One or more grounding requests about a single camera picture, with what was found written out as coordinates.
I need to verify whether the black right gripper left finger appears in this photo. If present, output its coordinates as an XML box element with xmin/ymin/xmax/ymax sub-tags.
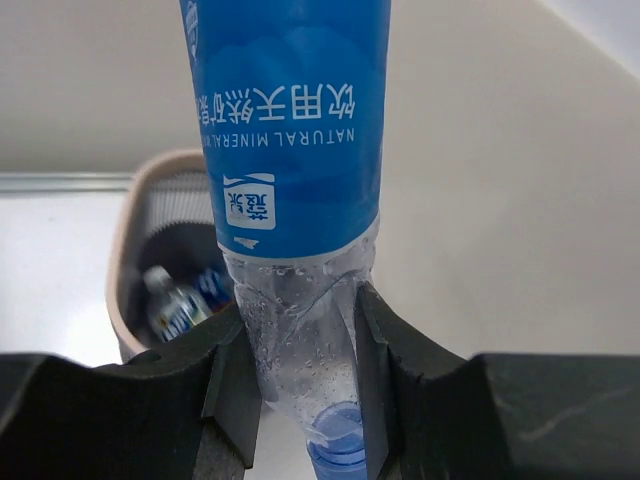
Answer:
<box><xmin>1</xmin><ymin>305</ymin><xmax>262</xmax><ymax>479</ymax></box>

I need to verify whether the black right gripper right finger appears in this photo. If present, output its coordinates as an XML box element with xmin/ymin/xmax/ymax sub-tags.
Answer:
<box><xmin>355</xmin><ymin>284</ymin><xmax>639</xmax><ymax>479</ymax></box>

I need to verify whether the green white label bottle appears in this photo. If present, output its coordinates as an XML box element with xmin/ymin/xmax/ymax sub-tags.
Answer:
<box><xmin>143</xmin><ymin>266</ymin><xmax>212</xmax><ymax>343</ymax></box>

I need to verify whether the grey mesh waste bin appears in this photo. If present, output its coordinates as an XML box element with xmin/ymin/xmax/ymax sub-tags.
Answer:
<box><xmin>106</xmin><ymin>149</ymin><xmax>225</xmax><ymax>362</ymax></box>

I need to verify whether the aluminium frame rail left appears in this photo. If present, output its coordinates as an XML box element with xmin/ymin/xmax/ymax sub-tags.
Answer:
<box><xmin>1</xmin><ymin>172</ymin><xmax>133</xmax><ymax>194</ymax></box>

